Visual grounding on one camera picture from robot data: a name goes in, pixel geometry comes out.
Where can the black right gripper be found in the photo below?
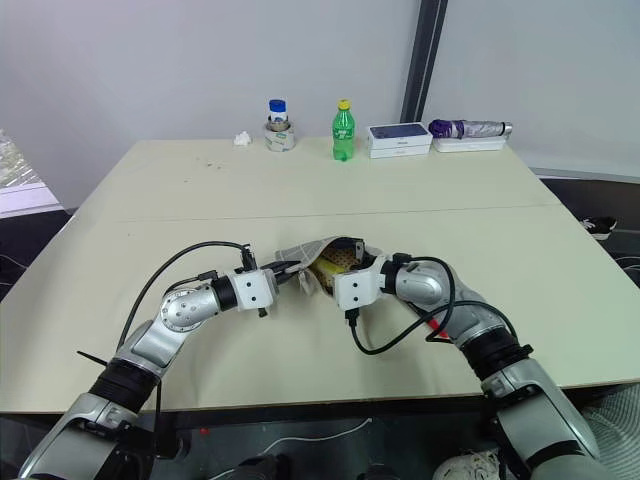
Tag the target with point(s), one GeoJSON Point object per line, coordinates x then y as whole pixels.
{"type": "Point", "coordinates": [369, 261]}

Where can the small blue-capped bottle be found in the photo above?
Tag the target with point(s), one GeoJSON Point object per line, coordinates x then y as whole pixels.
{"type": "Point", "coordinates": [277, 110]}

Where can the folded purple umbrella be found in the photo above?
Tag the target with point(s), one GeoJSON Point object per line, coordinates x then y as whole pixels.
{"type": "Point", "coordinates": [470, 128]}

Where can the crumpled white tissue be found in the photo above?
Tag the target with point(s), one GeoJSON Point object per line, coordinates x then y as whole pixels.
{"type": "Point", "coordinates": [242, 139]}

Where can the silver foil sheet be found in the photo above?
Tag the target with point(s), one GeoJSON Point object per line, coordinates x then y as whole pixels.
{"type": "Point", "coordinates": [15, 160]}

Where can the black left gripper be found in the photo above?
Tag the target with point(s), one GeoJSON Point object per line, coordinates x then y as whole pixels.
{"type": "Point", "coordinates": [280, 278]}

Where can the black and white shoe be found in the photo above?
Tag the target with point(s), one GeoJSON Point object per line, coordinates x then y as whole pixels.
{"type": "Point", "coordinates": [600, 226]}

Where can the dark grey wall post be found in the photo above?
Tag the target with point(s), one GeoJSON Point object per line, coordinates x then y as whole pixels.
{"type": "Point", "coordinates": [422, 60]}

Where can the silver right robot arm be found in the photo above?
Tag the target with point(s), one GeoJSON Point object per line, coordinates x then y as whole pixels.
{"type": "Point", "coordinates": [425, 287]}

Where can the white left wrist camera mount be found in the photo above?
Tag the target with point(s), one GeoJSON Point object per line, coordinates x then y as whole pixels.
{"type": "Point", "coordinates": [252, 291]}

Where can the grey grid fabric pouch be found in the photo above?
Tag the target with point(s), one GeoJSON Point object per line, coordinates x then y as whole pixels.
{"type": "Point", "coordinates": [300, 252]}

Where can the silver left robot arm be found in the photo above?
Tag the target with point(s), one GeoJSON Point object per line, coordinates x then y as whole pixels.
{"type": "Point", "coordinates": [185, 310]}

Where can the white rounded mesh shape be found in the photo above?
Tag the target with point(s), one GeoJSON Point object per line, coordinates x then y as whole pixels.
{"type": "Point", "coordinates": [470, 466]}

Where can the white board panel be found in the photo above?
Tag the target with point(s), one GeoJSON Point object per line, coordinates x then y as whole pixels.
{"type": "Point", "coordinates": [27, 199]}

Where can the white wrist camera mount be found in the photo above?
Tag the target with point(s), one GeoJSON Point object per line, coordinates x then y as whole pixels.
{"type": "Point", "coordinates": [252, 291]}
{"type": "Point", "coordinates": [356, 290]}

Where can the white tape roll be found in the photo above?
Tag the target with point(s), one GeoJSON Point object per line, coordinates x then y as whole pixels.
{"type": "Point", "coordinates": [280, 140]}

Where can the dark rounded shape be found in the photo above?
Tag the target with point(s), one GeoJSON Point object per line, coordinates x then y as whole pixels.
{"type": "Point", "coordinates": [262, 467]}

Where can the long white box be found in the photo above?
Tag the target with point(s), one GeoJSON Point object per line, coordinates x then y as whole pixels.
{"type": "Point", "coordinates": [467, 145]}

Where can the grey striped fabric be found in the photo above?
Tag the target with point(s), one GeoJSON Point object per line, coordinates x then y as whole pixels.
{"type": "Point", "coordinates": [617, 420]}

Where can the green soda bottle yellow cap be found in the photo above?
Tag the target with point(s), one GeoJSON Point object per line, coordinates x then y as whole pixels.
{"type": "Point", "coordinates": [342, 131]}

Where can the flat white box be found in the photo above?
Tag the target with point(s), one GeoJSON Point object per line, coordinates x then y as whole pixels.
{"type": "Point", "coordinates": [400, 152]}

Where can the white box with dark lid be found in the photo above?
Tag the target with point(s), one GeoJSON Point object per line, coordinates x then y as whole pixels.
{"type": "Point", "coordinates": [400, 134]}

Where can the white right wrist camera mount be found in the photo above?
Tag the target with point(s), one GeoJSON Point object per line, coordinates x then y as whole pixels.
{"type": "Point", "coordinates": [356, 290]}

